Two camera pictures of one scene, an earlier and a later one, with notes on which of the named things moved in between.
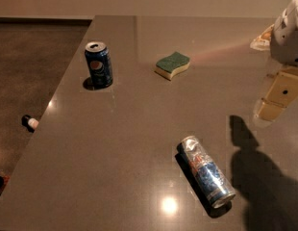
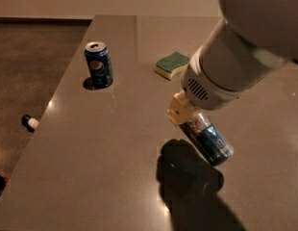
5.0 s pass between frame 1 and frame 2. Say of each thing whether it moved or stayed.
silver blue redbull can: moved
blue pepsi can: stayed
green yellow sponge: stayed
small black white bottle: stayed
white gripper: moved
